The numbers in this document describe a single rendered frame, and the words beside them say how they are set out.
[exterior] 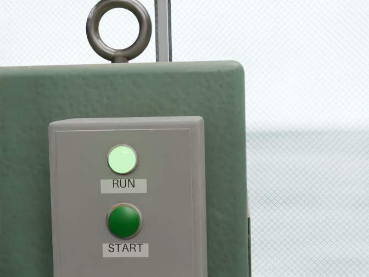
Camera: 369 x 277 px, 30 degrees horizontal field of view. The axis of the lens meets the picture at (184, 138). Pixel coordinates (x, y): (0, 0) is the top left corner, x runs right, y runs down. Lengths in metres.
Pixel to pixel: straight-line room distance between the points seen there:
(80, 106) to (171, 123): 0.09
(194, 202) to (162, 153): 0.04
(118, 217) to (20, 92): 0.13
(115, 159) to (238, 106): 0.11
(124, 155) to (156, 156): 0.02
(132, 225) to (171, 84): 0.11
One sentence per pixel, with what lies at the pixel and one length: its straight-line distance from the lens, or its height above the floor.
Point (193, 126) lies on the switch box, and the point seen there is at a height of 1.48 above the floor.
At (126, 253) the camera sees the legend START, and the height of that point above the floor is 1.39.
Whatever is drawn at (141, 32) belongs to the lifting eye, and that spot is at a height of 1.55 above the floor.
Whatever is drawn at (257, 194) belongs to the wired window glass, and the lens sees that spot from 1.92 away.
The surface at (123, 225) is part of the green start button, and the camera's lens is 0.45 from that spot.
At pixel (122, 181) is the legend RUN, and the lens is 0.45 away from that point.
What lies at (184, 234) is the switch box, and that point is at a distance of 0.45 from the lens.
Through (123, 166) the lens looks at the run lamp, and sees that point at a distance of 0.44.
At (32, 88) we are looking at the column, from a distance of 0.52.
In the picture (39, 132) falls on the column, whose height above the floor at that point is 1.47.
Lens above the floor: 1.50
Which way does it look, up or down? 4 degrees down
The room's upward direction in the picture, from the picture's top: 1 degrees counter-clockwise
